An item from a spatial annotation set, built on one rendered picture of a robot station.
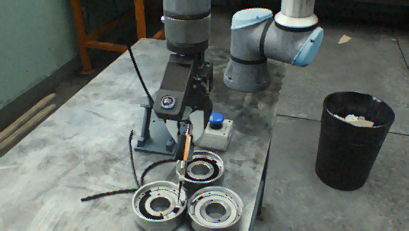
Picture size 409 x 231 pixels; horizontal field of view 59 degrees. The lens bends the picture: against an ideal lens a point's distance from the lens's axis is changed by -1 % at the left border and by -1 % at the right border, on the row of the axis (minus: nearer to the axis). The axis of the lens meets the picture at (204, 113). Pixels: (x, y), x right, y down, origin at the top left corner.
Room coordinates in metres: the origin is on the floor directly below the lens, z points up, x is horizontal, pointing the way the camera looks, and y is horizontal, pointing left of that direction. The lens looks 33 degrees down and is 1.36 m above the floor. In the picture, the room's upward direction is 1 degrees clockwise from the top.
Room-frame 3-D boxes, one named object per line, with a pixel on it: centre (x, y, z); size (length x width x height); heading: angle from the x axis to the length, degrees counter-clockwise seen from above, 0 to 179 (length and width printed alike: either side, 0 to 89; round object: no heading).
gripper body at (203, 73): (0.59, 0.03, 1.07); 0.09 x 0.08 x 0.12; 167
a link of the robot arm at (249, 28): (1.06, -0.14, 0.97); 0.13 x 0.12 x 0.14; 56
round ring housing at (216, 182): (0.60, 0.01, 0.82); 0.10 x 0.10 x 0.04
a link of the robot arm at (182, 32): (0.58, 0.03, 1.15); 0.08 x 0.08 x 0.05
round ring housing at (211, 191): (0.48, -0.02, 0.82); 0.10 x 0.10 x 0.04
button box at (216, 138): (0.75, -0.03, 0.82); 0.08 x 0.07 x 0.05; 164
